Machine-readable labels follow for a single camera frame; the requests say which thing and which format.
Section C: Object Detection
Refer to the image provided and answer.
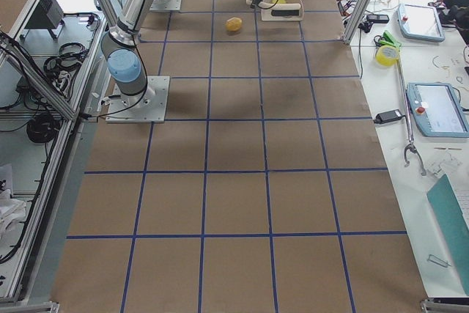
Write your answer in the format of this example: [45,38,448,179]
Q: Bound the teach pendant far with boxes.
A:
[396,4,445,43]

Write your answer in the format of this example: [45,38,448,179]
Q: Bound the yellow orange potato toy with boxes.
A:
[225,17,243,33]

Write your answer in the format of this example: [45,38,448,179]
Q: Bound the teach pendant near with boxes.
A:
[407,83,468,138]

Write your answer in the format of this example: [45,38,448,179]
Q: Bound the green plastic clamp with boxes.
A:
[377,30,402,50]

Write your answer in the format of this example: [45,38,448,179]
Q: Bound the metal reacher grabber tool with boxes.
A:
[396,59,426,177]

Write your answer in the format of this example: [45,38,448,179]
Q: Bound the yellow tape roll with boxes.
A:
[375,45,399,67]

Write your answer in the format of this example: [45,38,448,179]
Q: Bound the beige plastic dustpan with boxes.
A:
[259,0,303,21]

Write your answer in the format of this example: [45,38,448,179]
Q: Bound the teach pendant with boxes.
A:
[396,4,445,43]
[407,83,468,138]

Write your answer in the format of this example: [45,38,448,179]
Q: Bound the beige hand brush black bristles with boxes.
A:
[255,1,303,21]

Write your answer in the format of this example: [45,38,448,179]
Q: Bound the black power adapter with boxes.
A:
[373,109,404,125]

